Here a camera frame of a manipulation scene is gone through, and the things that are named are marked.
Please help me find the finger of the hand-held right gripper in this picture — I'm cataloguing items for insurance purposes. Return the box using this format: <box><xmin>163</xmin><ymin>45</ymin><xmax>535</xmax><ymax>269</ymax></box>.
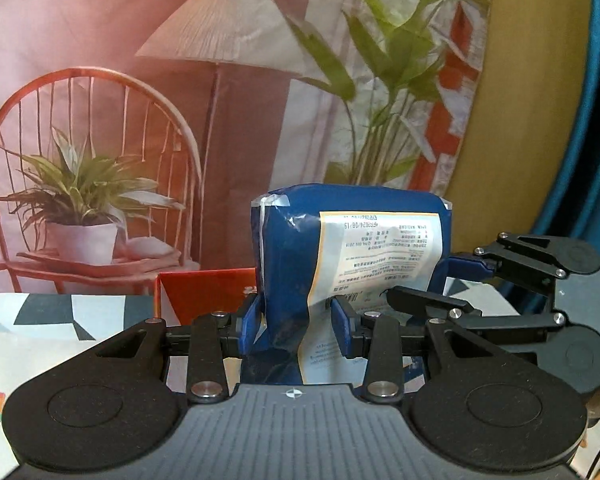
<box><xmin>387</xmin><ymin>285</ymin><xmax>567</xmax><ymax>352</ymax></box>
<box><xmin>447</xmin><ymin>232</ymin><xmax>569</xmax><ymax>311</ymax></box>

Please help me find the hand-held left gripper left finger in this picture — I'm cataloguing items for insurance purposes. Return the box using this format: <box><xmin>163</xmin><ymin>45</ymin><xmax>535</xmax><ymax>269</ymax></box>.
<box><xmin>95</xmin><ymin>293</ymin><xmax>267</xmax><ymax>405</ymax></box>

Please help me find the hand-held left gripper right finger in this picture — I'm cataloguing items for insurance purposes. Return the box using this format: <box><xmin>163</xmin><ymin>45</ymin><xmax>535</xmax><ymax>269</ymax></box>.
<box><xmin>332</xmin><ymin>297</ymin><xmax>487</xmax><ymax>405</ymax></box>

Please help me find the blue plastic packet white label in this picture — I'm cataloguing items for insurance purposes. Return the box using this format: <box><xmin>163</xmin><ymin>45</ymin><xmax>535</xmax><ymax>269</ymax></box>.
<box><xmin>240</xmin><ymin>183</ymin><xmax>454</xmax><ymax>387</ymax></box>

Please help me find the red box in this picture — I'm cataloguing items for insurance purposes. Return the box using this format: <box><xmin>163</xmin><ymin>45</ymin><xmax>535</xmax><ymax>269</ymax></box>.
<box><xmin>157</xmin><ymin>268</ymin><xmax>259</xmax><ymax>327</ymax></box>

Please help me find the yellow board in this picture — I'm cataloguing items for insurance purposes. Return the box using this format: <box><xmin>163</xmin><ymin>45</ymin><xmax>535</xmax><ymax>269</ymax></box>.
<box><xmin>447</xmin><ymin>0</ymin><xmax>597</xmax><ymax>253</ymax></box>

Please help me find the blue curtain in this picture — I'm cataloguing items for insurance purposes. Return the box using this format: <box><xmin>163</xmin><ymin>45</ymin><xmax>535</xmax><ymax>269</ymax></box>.
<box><xmin>495</xmin><ymin>0</ymin><xmax>600</xmax><ymax>317</ymax></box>

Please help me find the geometric patterned cloth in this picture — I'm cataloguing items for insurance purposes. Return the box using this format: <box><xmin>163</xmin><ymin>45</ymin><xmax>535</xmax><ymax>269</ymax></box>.
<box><xmin>0</xmin><ymin>292</ymin><xmax>157</xmax><ymax>337</ymax></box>

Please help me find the printed backdrop cloth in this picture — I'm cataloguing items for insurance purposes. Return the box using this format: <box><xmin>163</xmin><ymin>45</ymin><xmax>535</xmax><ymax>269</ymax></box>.
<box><xmin>0</xmin><ymin>0</ymin><xmax>496</xmax><ymax>297</ymax></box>

